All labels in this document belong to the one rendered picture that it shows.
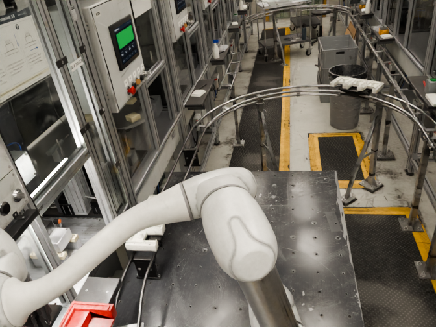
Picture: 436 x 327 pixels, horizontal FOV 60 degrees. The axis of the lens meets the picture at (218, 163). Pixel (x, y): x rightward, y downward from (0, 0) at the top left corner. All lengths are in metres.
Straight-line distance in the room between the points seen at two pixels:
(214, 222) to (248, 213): 0.07
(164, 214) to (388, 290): 1.93
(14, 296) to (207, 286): 1.01
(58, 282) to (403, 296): 2.13
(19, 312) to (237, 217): 0.48
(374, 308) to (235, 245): 1.85
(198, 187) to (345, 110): 3.37
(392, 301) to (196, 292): 1.31
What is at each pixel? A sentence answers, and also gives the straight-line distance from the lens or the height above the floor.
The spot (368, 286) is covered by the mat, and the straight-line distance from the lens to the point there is 2.64.
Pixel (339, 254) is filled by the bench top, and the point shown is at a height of 0.68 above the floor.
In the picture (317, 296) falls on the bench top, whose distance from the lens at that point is 1.70.
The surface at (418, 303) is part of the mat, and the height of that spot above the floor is 0.01.
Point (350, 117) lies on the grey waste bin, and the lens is 4.23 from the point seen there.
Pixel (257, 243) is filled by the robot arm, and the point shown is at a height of 1.48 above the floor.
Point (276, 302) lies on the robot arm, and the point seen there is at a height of 1.22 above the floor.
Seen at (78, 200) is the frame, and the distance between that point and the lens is 1.87.
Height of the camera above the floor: 2.01
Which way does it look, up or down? 32 degrees down
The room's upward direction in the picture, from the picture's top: 8 degrees counter-clockwise
